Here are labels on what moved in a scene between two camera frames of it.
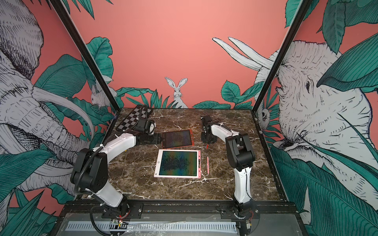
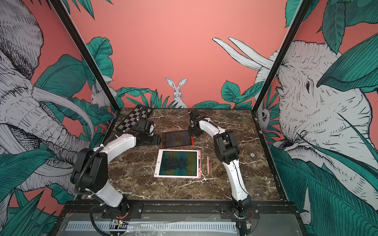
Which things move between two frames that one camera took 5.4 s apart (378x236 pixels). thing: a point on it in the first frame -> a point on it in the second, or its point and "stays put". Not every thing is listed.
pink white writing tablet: (178, 163) stays put
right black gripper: (203, 139) -> (190, 132)
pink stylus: (207, 163) stays put
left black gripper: (156, 138) stays put
